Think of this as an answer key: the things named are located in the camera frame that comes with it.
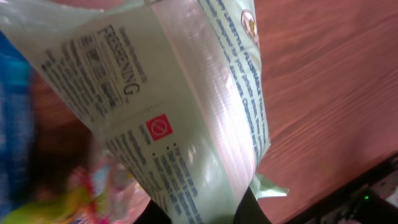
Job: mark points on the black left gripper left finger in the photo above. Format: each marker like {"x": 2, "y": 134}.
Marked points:
{"x": 153, "y": 214}

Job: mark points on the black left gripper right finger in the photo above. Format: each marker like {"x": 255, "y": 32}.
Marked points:
{"x": 249, "y": 211}

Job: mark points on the green yellow candy bag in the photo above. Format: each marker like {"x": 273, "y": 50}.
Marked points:
{"x": 107, "y": 193}

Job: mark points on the pale green wipes packet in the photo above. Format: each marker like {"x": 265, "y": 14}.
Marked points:
{"x": 172, "y": 88}

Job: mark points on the blue cookie pack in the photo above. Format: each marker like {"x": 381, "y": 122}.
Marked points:
{"x": 17, "y": 126}

